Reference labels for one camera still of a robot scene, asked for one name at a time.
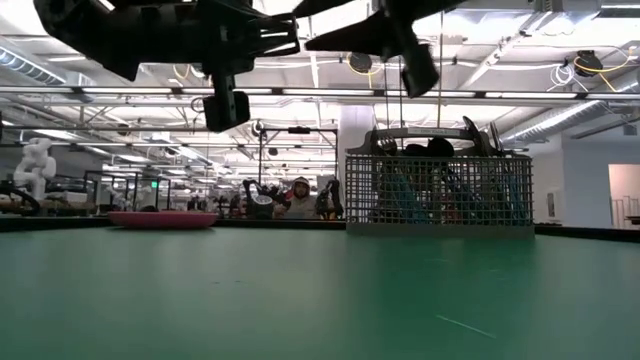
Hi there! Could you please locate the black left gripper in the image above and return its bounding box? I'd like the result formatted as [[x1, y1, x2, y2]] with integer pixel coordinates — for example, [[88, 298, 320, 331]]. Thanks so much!
[[139, 0, 302, 134]]

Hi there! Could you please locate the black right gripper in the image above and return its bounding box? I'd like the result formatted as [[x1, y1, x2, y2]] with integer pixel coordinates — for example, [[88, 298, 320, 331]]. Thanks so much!
[[291, 0, 469, 100]]

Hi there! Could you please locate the long LED light bar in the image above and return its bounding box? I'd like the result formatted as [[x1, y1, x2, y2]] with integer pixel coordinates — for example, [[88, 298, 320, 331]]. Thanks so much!
[[0, 85, 640, 101]]

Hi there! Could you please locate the person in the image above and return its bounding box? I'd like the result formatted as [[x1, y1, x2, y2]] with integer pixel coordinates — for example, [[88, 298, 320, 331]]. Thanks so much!
[[279, 176, 324, 221]]

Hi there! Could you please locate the grey plastic cutlery basket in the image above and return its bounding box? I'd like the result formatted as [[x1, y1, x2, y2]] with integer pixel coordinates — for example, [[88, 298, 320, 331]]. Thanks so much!
[[343, 127, 535, 239]]

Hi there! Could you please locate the pink round plate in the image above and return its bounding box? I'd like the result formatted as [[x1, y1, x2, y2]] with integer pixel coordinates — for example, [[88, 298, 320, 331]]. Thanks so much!
[[107, 209, 220, 231]]

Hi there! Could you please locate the green table mat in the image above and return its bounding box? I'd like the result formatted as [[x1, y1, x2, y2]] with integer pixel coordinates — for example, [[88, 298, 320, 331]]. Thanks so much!
[[0, 227, 640, 360]]

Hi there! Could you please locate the black ceiling cable reel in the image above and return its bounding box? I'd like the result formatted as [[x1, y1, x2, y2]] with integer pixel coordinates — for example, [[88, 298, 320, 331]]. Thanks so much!
[[347, 51, 375, 76], [573, 49, 605, 78]]

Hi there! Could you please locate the black metal frame rig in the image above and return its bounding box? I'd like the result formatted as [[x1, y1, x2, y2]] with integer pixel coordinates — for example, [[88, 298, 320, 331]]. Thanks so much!
[[256, 127, 340, 199]]

